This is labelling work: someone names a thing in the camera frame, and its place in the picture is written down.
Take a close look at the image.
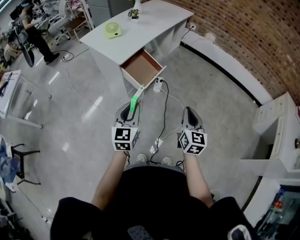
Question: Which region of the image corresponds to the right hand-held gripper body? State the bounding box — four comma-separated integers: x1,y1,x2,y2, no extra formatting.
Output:
178,106,209,156

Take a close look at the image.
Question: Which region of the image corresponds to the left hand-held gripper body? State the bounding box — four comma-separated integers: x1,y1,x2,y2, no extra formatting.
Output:
111,102,142,152

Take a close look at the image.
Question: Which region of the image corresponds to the green and white small item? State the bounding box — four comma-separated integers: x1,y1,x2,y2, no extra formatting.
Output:
129,84,146,113

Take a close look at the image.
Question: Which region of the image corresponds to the drawer with brown bottom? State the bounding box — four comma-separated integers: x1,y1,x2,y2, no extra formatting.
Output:
120,48,167,88

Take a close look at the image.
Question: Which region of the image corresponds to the person's left forearm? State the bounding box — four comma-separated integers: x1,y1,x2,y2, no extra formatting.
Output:
90,151,129,211

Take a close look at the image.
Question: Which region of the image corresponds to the person's right forearm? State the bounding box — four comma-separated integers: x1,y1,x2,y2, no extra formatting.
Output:
182,153,214,209

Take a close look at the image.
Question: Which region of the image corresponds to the white drawer cabinet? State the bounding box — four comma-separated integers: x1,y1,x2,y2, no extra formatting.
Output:
240,92,300,173

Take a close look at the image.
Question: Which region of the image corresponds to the person's black shirt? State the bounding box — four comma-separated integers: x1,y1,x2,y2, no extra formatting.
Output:
50,165,256,240

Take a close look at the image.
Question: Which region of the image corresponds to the white low ledge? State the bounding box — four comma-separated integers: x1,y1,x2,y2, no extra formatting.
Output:
180,30,274,106

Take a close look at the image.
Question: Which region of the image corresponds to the black metal stool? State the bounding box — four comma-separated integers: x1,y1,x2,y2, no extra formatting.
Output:
10,143,42,186

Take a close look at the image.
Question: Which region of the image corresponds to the green desk fan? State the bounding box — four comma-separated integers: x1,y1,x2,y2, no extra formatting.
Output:
104,21,123,39

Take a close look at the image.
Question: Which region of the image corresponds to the white desk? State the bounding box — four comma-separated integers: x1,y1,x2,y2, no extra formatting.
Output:
79,0,195,98

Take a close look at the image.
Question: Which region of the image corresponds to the glass display cabinet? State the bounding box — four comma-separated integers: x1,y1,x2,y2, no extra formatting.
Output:
254,184,300,240

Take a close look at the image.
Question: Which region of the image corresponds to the white side table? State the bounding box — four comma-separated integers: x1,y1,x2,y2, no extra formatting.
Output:
0,69,53,129

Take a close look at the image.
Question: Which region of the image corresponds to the blue bag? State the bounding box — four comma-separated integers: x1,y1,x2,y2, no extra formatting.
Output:
0,137,20,192

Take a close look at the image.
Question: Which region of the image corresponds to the wooden table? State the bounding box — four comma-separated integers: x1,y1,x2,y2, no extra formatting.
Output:
66,16,92,41

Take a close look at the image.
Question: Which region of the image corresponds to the small potted plant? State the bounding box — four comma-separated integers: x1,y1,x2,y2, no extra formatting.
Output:
127,8,140,20

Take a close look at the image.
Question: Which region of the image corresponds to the black tool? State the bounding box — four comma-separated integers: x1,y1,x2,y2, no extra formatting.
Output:
0,72,14,97

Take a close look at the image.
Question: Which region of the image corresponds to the white office chair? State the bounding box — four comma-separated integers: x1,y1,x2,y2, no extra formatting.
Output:
48,0,72,45

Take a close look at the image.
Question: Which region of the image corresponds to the black cable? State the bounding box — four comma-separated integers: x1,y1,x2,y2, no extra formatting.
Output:
149,79,170,165

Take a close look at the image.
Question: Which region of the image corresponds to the white cable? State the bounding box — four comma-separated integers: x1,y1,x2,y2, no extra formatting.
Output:
157,89,186,141

